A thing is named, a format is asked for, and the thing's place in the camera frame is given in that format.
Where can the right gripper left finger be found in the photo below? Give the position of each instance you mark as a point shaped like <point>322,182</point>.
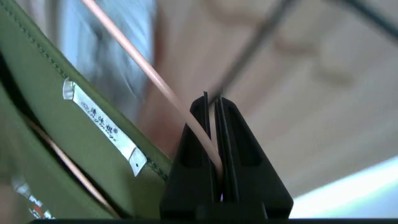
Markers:
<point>183,186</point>

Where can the black clothes rack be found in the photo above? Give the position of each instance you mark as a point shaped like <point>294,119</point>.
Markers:
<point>264,34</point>

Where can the pink clothes hanger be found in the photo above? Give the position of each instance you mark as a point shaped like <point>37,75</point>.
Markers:
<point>140,62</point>

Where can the green garment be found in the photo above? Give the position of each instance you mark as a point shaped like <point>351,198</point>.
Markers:
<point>77,130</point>

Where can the pale grey shorts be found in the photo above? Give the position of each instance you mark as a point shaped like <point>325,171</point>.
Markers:
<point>124,31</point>

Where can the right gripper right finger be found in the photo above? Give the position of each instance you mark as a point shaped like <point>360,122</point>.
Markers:
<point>255,183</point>

